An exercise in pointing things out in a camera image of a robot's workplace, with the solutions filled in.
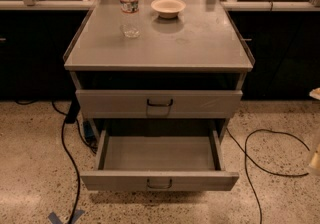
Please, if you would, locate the black cable right floor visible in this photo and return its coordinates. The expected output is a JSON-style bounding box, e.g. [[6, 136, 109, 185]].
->
[[226, 127, 311, 224]]

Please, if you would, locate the beige bowl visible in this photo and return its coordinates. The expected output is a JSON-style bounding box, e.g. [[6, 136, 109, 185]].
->
[[151, 0, 186, 19]]

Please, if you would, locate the grey drawer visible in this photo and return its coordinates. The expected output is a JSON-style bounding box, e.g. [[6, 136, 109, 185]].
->
[[80, 129, 239, 191], [76, 89, 242, 119]]

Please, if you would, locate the black cable left floor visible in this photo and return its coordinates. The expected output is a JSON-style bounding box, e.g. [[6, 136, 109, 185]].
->
[[14, 99, 98, 224]]

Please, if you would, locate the black cable floor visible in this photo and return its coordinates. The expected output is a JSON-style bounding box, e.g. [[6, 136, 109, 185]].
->
[[226, 127, 311, 224], [14, 99, 98, 224]]

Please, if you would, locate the grey drawer cabinet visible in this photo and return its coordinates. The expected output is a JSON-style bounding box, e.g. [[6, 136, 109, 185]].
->
[[65, 0, 254, 134]]

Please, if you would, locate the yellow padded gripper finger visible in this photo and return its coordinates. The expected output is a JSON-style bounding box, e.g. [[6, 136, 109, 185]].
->
[[307, 142, 320, 175]]

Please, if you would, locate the clear plastic water bottle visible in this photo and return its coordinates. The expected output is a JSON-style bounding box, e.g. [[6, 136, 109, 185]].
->
[[119, 0, 140, 38]]

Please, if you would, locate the blue tape cross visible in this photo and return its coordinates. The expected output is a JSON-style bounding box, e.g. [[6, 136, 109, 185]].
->
[[47, 209, 86, 224]]

